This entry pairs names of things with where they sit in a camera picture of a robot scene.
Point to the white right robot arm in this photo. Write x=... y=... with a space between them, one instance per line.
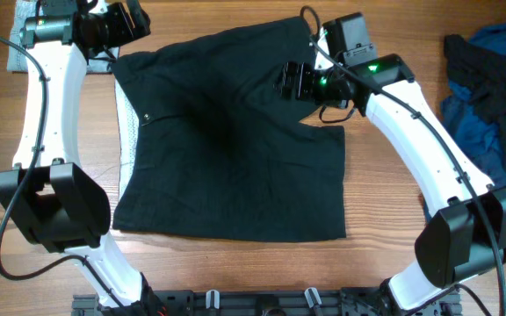
x=465 y=234

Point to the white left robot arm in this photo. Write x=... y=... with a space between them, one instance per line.
x=46 y=194

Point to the blue garment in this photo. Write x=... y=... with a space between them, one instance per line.
x=478 y=140

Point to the dark navy garment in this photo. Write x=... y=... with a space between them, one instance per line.
x=483 y=72

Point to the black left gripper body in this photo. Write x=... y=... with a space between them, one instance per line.
x=113 y=30

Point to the black shorts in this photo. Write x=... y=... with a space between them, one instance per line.
x=219 y=153

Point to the folded light blue jeans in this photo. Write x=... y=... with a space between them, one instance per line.
x=17 y=62

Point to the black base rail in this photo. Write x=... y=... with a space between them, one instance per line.
x=262 y=303

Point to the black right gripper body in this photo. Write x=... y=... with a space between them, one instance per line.
x=311 y=81

